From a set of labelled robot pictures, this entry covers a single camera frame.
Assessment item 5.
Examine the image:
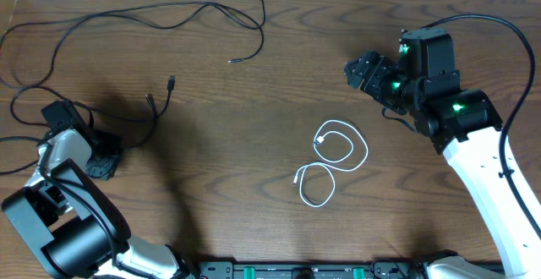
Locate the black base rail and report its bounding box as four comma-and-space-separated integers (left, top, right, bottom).
199, 260, 428, 279

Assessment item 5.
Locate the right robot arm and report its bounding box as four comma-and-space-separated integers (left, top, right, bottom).
344, 27, 540, 278

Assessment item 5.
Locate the long black USB cable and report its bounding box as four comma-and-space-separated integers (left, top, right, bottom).
0, 0, 267, 90

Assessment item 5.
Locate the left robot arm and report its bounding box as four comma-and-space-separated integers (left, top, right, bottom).
2, 101, 193, 278

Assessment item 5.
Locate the short black USB cable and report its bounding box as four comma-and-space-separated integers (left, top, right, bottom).
8, 74, 177, 150

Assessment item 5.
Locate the white USB cable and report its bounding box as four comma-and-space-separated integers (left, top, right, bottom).
292, 119, 369, 208

